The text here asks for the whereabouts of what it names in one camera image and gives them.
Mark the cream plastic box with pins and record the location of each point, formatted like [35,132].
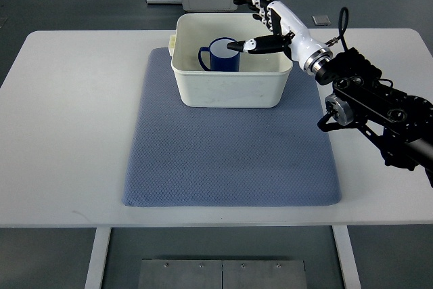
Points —
[260,81]

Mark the blue mug white inside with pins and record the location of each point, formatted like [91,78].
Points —
[222,59]

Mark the small grey floor hatch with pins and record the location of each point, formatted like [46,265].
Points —
[321,20]

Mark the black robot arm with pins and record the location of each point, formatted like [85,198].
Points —
[399,125]

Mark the grey metal floor plate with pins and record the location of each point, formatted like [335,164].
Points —
[178,273]

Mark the left white table leg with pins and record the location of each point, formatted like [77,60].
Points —
[98,258]

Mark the right white table leg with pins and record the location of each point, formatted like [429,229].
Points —
[346,257]

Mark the blue textured mat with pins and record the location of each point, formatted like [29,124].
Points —
[183,156]

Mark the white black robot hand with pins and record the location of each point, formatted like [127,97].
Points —
[288,35]

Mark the white table leg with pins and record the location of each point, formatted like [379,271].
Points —
[346,257]
[98,258]

